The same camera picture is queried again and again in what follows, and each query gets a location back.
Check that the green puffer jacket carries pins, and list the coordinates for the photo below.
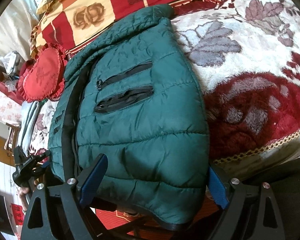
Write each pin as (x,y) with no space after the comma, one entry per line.
(140,110)

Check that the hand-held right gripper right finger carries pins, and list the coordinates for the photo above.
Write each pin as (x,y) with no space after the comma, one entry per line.
(218,187)

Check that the wooden chair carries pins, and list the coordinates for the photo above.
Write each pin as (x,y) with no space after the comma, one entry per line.
(11,140)

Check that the red heart-shaped frilled pillow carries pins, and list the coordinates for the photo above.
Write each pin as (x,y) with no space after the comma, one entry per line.
(41,76)

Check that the light blue cloth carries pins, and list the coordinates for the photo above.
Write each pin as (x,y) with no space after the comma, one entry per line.
(28,125)

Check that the floral plush blanket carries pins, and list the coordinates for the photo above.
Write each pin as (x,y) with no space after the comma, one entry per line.
(240,55)

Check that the white bedsheet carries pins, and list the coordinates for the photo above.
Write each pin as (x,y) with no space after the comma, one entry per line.
(12,30)

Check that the person's left hand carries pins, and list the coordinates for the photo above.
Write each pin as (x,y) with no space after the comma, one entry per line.
(27,192)

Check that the clear plastic bag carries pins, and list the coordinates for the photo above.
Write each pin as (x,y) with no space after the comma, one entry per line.
(8,61)

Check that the pink floral cloth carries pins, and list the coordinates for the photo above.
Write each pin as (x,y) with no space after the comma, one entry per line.
(3,106)

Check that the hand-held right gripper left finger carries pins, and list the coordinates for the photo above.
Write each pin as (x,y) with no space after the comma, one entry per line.
(93,180)

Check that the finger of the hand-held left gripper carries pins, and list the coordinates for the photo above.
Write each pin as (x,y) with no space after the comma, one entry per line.
(43,168)
(41,155)

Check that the red floor mat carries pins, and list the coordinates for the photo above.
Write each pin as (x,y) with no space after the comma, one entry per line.
(110,215)

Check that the red yellow checkered quilt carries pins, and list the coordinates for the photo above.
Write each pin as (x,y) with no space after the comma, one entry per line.
(90,7)

